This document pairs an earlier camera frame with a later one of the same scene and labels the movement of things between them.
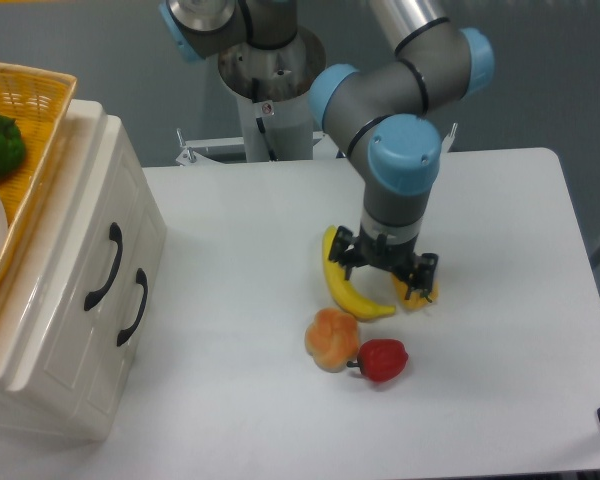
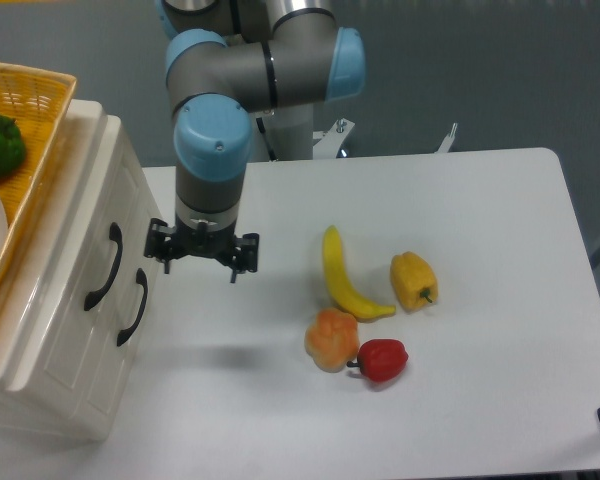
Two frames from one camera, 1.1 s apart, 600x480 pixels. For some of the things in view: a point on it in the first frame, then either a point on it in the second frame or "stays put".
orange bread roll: [332, 339] stays put
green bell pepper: [2, 145] stays put
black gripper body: [419, 270] → [203, 238]
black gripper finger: [410, 284] → [234, 274]
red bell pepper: [381, 359] stays put
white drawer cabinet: [58, 354] stays put
